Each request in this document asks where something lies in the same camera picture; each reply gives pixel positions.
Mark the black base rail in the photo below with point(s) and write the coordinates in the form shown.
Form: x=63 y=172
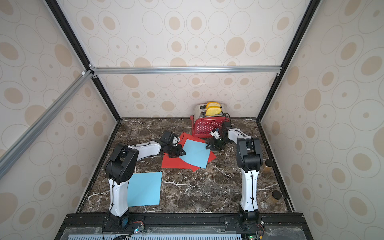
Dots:
x=285 y=226

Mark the yellow toast slice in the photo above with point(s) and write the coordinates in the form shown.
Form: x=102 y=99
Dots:
x=213 y=105
x=213 y=111

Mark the light blue paper sheet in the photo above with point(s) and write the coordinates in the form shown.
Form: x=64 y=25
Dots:
x=144 y=189

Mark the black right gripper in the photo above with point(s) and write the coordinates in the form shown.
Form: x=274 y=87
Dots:
x=216 y=142

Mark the yellow toast slice rear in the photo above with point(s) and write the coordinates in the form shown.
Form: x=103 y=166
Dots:
x=213 y=105

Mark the diagonal aluminium frame bar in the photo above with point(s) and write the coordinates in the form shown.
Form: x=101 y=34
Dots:
x=11 y=156

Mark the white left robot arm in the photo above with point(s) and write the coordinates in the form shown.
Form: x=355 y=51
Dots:
x=120 y=168

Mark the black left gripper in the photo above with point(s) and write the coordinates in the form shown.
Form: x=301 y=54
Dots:
x=179 y=152

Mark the horizontal aluminium frame bar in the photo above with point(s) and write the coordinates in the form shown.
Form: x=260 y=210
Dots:
x=188 y=70

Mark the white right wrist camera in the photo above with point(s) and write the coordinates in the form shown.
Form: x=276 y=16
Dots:
x=221 y=132

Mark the jar with black lid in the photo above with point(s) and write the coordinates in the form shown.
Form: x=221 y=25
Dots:
x=267 y=166
x=274 y=197

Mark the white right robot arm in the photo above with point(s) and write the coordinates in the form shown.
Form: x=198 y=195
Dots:
x=249 y=160

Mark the yellow toast slice front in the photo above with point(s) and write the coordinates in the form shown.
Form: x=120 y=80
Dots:
x=213 y=111

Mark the jar with black lid near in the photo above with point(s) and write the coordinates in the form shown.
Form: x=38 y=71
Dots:
x=274 y=197

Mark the jar with black lid far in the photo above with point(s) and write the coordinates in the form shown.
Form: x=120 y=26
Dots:
x=267 y=166

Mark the red polka dot toaster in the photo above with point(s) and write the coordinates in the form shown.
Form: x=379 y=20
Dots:
x=202 y=125

